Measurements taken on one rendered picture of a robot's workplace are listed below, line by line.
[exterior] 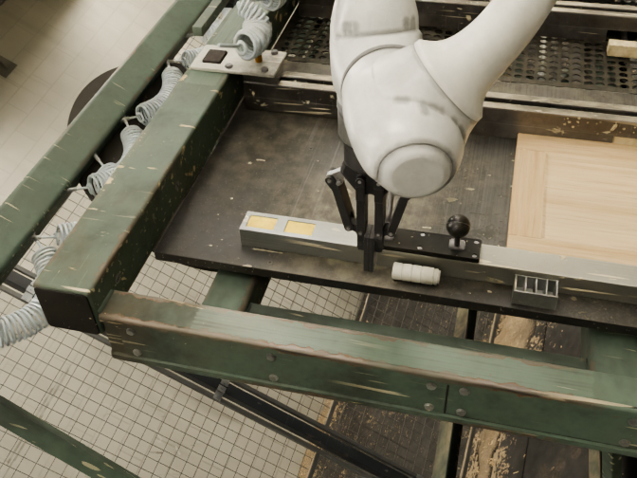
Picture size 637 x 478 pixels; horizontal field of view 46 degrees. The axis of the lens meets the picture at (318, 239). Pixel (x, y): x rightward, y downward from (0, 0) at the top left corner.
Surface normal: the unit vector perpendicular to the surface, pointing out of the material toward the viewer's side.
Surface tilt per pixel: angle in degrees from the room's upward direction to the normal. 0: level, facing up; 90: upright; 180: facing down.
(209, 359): 90
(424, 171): 106
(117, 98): 90
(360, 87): 21
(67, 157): 90
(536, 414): 90
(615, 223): 60
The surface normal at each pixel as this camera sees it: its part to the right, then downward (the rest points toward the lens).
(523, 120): -0.25, 0.67
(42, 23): 0.41, -0.46
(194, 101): -0.04, -0.73
